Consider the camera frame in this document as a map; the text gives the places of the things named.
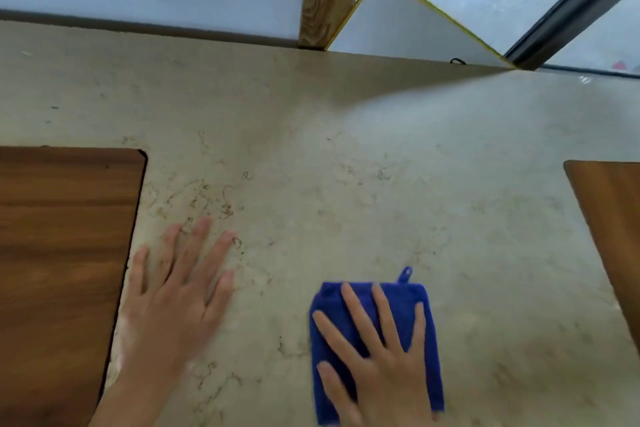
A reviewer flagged person's right hand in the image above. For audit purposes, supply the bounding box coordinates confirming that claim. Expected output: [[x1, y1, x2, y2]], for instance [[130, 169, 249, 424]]
[[312, 284, 442, 427]]

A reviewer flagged dark baseboard strip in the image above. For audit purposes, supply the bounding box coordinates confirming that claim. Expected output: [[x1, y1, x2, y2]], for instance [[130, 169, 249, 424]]
[[0, 8, 301, 48]]

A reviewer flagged person's left hand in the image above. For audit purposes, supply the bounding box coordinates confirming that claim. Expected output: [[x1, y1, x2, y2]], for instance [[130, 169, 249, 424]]
[[116, 218, 237, 380]]

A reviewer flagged narrow brown wooden panel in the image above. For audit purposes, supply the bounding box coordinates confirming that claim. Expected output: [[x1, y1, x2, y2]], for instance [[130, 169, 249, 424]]
[[563, 159, 640, 358]]

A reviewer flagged wide brown wooden panel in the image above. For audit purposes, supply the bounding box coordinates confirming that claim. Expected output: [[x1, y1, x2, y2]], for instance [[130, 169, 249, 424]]
[[0, 145, 149, 427]]

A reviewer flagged dark metal window frame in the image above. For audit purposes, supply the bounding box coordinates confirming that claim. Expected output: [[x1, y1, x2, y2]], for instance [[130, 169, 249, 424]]
[[504, 0, 640, 78]]

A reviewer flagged person's left forearm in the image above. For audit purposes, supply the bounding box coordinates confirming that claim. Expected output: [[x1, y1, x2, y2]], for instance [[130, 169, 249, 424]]
[[87, 366, 193, 427]]

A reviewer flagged blue microfiber cleaning cloth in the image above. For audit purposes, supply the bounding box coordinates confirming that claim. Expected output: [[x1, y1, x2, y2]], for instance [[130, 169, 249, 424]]
[[308, 267, 445, 427]]

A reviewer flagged white board with yellow edge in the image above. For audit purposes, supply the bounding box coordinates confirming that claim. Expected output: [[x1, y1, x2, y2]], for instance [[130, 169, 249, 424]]
[[326, 0, 517, 70]]

